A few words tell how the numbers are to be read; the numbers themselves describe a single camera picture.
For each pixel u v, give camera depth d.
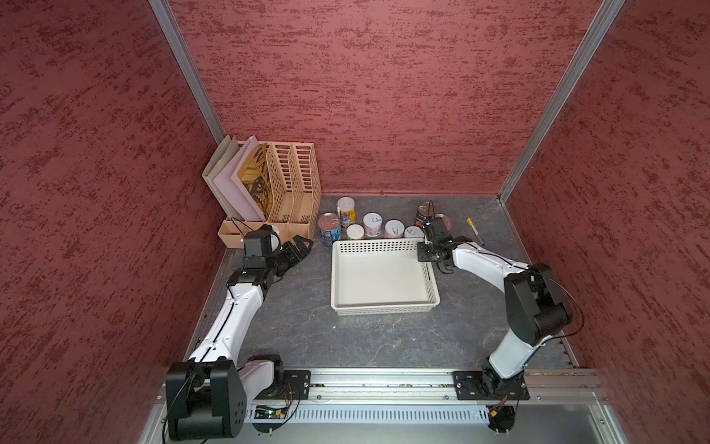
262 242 0.62
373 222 1.04
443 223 0.76
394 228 1.03
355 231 1.01
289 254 0.74
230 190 0.89
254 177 0.98
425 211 1.01
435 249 0.70
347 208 1.00
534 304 0.48
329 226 0.98
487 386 0.66
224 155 0.92
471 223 1.12
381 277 0.95
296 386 0.73
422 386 0.76
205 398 0.39
